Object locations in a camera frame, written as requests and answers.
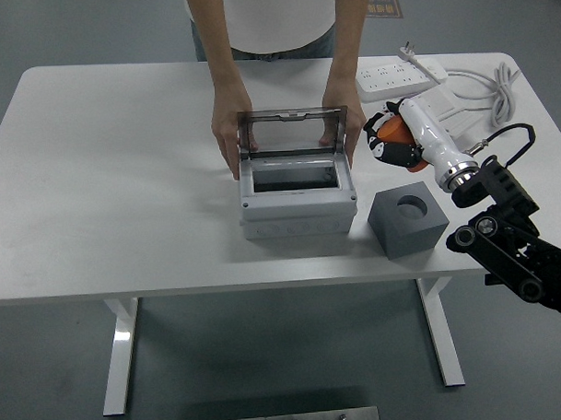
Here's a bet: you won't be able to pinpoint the wide white power strip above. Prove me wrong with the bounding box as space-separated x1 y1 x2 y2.
354 60 437 102

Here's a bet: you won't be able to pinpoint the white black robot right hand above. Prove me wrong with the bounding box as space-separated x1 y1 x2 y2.
361 96 477 193

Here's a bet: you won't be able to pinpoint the narrow white power strip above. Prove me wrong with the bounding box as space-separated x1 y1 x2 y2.
413 56 449 82

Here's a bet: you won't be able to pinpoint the white table leg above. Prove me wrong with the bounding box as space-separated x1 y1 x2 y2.
415 275 466 390
99 296 144 416

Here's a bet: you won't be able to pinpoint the person's torso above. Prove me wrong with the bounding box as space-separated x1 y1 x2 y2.
182 0 341 65

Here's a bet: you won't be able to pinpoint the white flat plates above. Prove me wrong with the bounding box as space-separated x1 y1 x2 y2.
416 83 480 138

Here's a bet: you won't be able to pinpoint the brown floor sign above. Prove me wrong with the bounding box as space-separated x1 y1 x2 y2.
364 0 403 20

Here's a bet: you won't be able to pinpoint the smoky transparent box lid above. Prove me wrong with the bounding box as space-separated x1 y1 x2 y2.
237 105 352 161

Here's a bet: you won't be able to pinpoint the white power cable with plug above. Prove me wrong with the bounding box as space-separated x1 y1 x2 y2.
397 38 526 134

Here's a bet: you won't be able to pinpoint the person's left hand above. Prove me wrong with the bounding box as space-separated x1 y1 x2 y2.
316 77 369 170

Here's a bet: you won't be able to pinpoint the person's right hand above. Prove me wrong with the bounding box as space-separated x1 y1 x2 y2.
210 83 261 183

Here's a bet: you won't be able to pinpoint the grey plastic electrical box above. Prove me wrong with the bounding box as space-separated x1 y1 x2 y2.
237 146 360 243

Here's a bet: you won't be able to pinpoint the grey block with round hole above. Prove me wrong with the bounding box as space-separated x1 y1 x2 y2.
366 181 450 263

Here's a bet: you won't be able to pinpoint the orange cylindrical battery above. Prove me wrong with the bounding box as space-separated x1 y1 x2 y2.
376 118 431 174

